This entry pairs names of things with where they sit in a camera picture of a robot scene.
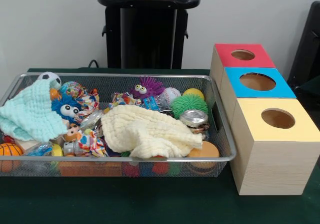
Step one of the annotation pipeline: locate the mint green cloth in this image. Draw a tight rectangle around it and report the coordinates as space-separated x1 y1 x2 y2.
0 79 68 143

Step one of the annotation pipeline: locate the dark green tablecloth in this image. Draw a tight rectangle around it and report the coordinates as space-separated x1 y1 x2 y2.
298 75 320 97
0 68 320 224

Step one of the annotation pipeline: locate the yellow ball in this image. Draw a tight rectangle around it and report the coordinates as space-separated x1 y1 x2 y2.
182 88 205 101

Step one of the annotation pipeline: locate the shallow mesh bin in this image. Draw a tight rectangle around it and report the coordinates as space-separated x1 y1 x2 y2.
0 72 238 178

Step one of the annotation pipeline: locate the small soccer ball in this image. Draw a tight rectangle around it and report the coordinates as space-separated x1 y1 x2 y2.
37 71 62 87

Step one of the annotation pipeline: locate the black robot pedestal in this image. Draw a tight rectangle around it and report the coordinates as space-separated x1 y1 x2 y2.
96 0 201 69

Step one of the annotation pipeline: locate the wooden box with three holes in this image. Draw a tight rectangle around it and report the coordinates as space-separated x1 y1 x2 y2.
209 43 320 196

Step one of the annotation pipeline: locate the cream yellow cloth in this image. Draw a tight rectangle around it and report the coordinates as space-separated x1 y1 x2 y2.
100 104 204 159

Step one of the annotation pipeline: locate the crushed silver can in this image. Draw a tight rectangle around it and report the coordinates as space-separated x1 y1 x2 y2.
179 109 210 129

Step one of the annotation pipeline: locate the purple spiky toy with eyes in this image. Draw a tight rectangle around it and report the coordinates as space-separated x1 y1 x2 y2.
129 76 166 101

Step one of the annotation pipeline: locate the black stand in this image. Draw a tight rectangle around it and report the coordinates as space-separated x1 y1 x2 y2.
287 0 320 85

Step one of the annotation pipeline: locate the green spiky ball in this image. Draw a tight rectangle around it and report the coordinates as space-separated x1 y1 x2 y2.
170 93 209 120

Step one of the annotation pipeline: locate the white baseball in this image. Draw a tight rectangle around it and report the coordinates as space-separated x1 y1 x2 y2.
161 87 182 102

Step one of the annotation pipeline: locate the blue spiky toy with eyes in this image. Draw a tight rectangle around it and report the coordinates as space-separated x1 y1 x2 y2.
51 93 83 125

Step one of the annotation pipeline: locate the small orange basketball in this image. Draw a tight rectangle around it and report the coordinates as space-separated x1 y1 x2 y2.
0 142 24 157

